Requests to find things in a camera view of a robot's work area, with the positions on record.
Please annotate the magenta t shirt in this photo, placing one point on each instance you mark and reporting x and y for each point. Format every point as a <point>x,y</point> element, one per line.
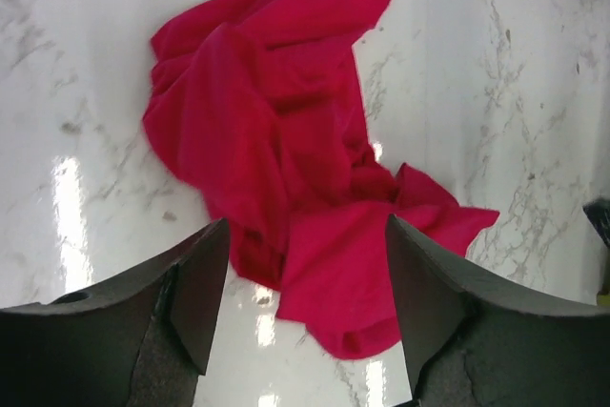
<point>257,104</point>

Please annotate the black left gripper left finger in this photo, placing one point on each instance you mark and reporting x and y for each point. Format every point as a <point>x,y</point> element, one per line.
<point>139,338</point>

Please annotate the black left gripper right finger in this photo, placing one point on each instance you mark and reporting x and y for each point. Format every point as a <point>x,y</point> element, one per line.
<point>474,338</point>

